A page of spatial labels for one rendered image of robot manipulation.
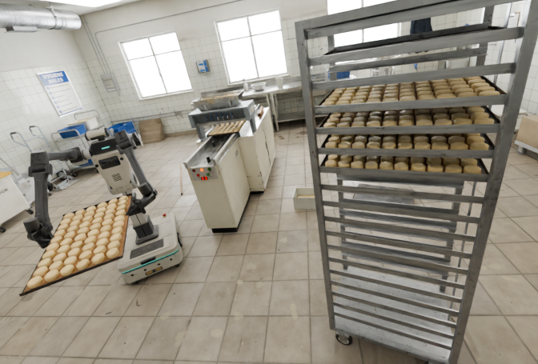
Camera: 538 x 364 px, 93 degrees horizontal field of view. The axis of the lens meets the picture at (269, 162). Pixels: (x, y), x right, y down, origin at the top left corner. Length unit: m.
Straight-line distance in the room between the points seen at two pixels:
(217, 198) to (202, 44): 4.33
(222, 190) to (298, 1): 4.41
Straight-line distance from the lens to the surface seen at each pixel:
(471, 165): 1.20
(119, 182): 2.55
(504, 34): 1.01
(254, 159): 3.09
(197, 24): 6.35
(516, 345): 2.27
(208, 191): 2.62
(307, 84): 1.01
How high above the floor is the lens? 1.77
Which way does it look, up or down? 25 degrees down
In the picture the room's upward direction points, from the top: 11 degrees counter-clockwise
